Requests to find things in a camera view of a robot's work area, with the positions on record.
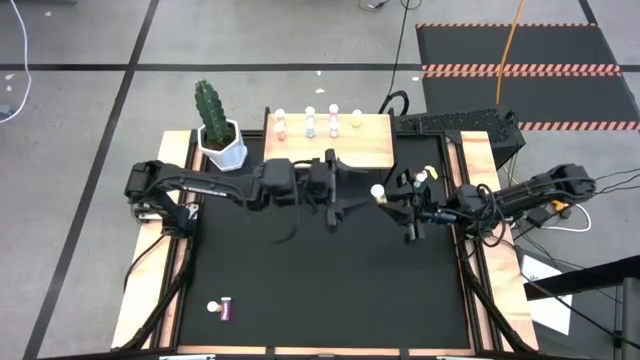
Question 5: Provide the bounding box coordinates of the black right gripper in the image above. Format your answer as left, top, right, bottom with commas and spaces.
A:
381, 174, 455, 245

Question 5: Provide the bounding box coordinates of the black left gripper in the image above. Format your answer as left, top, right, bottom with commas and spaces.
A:
303, 148, 373, 235

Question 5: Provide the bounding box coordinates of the white bottle cap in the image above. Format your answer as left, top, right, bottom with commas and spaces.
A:
369, 182, 396, 206

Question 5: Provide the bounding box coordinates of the light wooden shelf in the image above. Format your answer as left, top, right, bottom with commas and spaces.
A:
261, 106, 397, 190

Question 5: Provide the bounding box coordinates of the white plant pot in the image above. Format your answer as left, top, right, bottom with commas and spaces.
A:
197, 118, 249, 173

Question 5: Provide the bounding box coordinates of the black power adapter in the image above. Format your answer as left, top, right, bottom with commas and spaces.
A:
527, 207, 551, 227

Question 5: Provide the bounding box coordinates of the green cactus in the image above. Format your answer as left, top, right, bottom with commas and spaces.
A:
193, 78, 236, 149

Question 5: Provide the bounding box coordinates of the white paper sheet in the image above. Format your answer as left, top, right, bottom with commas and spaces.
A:
519, 253, 574, 337

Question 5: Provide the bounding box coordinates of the black hazard-striped floor mat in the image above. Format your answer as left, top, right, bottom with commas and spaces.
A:
415, 22, 640, 133

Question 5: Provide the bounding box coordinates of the black cable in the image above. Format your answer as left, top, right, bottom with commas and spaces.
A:
378, 0, 412, 116

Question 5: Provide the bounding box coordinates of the white cable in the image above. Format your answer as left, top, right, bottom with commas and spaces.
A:
542, 202, 593, 234
0, 0, 34, 125

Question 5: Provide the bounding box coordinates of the yellow cable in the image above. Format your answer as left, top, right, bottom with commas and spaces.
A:
494, 0, 527, 105

